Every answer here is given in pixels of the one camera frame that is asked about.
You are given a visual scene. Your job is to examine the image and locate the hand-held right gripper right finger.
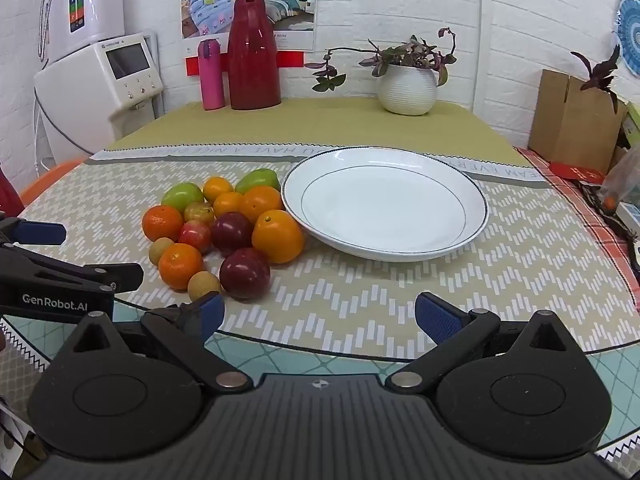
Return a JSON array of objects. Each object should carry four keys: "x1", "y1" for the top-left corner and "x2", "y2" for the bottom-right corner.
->
[{"x1": 385, "y1": 290, "x2": 570, "y2": 394}]

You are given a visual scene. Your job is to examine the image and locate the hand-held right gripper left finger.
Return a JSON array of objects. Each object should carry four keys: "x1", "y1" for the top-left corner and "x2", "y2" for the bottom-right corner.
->
[{"x1": 71, "y1": 291, "x2": 255, "y2": 394}]

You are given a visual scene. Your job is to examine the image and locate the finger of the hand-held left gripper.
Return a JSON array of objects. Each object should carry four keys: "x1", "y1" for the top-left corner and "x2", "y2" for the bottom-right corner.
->
[
  {"x1": 0, "y1": 216, "x2": 67, "y2": 247},
  {"x1": 0, "y1": 245, "x2": 145, "y2": 295}
]

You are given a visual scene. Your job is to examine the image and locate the longan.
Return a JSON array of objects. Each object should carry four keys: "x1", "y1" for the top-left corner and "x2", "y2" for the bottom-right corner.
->
[
  {"x1": 149, "y1": 238, "x2": 175, "y2": 267},
  {"x1": 187, "y1": 271, "x2": 222, "y2": 303}
]

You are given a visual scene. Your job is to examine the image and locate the dark red plum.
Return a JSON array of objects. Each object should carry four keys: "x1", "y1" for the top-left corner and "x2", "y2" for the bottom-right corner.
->
[
  {"x1": 210, "y1": 211, "x2": 254, "y2": 258},
  {"x1": 219, "y1": 247, "x2": 272, "y2": 301}
]

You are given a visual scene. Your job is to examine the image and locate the mandarin orange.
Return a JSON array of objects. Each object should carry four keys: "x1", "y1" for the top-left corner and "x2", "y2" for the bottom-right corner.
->
[
  {"x1": 142, "y1": 205, "x2": 185, "y2": 243},
  {"x1": 159, "y1": 243, "x2": 205, "y2": 291}
]

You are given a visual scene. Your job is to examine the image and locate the large orange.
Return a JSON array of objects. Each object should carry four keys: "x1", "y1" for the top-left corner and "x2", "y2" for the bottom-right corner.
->
[{"x1": 251, "y1": 209, "x2": 306, "y2": 265}]

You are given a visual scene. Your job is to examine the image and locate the red yellow plum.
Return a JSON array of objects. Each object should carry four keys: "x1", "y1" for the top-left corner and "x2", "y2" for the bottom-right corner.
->
[{"x1": 183, "y1": 201, "x2": 216, "y2": 226}]

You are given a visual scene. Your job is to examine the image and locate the green fruit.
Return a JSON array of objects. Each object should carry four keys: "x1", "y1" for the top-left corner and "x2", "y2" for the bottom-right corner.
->
[
  {"x1": 235, "y1": 168, "x2": 279, "y2": 196},
  {"x1": 161, "y1": 183, "x2": 205, "y2": 215}
]

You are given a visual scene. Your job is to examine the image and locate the white plate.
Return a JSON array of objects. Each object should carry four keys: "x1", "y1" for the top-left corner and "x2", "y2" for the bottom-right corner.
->
[{"x1": 280, "y1": 146, "x2": 490, "y2": 262}]

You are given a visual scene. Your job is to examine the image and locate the red plastic container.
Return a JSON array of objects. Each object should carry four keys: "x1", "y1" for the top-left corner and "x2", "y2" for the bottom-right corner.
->
[{"x1": 0, "y1": 162, "x2": 25, "y2": 218}]

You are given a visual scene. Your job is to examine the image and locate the beige patterned tablecloth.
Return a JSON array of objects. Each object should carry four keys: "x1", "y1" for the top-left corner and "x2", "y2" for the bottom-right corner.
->
[{"x1": 0, "y1": 145, "x2": 640, "y2": 361}]

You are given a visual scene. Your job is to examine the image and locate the white appliance with screen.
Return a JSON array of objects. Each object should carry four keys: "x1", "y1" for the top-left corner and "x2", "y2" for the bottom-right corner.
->
[{"x1": 34, "y1": 32, "x2": 166, "y2": 163}]

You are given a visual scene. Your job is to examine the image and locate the red checkered cloth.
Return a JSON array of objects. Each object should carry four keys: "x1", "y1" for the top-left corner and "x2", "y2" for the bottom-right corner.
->
[{"x1": 515, "y1": 146, "x2": 640, "y2": 311}]

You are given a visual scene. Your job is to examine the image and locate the red envelope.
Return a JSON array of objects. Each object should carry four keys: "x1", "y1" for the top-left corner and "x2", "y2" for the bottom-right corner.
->
[{"x1": 549, "y1": 161, "x2": 606, "y2": 184}]

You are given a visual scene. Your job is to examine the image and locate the green table mat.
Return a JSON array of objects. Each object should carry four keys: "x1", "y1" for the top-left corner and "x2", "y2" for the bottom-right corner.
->
[{"x1": 105, "y1": 97, "x2": 533, "y2": 168}]

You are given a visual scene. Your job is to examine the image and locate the white blue box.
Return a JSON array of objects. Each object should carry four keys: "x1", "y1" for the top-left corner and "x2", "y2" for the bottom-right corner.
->
[{"x1": 615, "y1": 202, "x2": 640, "y2": 233}]

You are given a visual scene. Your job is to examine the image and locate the white potted plant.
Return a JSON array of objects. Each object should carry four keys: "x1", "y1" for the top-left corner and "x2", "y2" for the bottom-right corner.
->
[{"x1": 305, "y1": 27, "x2": 458, "y2": 117}]

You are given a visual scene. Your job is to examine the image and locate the pink bottle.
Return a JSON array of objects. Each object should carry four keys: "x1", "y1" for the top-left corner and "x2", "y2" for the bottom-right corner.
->
[{"x1": 197, "y1": 38, "x2": 227, "y2": 111}]

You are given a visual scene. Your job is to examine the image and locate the clear plastic bag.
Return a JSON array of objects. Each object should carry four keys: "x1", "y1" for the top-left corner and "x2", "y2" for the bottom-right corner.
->
[{"x1": 597, "y1": 146, "x2": 640, "y2": 211}]

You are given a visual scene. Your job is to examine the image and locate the white water purifier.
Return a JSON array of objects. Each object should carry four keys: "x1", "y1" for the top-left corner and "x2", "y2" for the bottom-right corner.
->
[{"x1": 40, "y1": 0, "x2": 126, "y2": 66}]

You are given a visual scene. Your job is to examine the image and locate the cardboard box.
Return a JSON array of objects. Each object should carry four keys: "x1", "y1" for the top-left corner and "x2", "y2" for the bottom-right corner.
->
[{"x1": 528, "y1": 69, "x2": 628, "y2": 175}]

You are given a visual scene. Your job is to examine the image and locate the red thermos jug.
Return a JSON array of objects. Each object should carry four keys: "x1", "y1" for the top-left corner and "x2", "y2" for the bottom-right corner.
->
[{"x1": 227, "y1": 0, "x2": 282, "y2": 111}]

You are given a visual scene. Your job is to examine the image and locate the green box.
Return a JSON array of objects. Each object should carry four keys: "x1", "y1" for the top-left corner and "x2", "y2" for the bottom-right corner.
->
[{"x1": 620, "y1": 102, "x2": 640, "y2": 151}]

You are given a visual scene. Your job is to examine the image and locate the purple leaf plant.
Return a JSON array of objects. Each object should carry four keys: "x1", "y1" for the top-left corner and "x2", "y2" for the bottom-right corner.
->
[{"x1": 571, "y1": 45, "x2": 623, "y2": 113}]

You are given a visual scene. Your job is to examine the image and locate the white wall pipe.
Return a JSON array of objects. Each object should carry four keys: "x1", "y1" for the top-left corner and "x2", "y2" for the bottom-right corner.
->
[{"x1": 470, "y1": 0, "x2": 485, "y2": 113}]

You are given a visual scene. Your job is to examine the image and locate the bedding wall poster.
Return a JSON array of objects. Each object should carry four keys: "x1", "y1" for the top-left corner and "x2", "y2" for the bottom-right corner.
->
[{"x1": 180, "y1": 0, "x2": 318, "y2": 53}]

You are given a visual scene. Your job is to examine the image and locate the large blue round wall ornament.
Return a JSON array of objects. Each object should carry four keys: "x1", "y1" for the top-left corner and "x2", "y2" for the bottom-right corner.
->
[{"x1": 615, "y1": 0, "x2": 640, "y2": 78}]

